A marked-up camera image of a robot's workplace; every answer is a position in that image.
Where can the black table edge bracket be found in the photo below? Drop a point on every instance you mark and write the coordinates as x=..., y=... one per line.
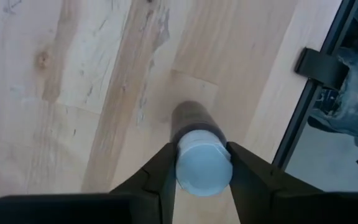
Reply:
x=322, y=67

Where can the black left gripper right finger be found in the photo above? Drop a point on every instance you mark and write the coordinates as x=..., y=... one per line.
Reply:
x=253, y=186

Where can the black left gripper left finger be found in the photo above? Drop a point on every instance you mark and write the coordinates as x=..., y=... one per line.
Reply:
x=160, y=174

